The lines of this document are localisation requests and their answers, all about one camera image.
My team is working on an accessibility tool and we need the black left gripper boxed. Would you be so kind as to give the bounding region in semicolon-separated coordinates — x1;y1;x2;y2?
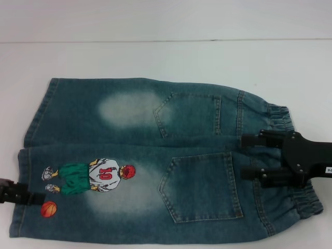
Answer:
0;177;45;206

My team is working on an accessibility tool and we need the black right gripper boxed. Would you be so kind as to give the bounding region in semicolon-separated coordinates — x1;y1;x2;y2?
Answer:
239;129;332;188

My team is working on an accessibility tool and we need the blue denim shorts basketball print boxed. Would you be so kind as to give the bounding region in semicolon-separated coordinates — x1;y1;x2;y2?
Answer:
9;77;325;238

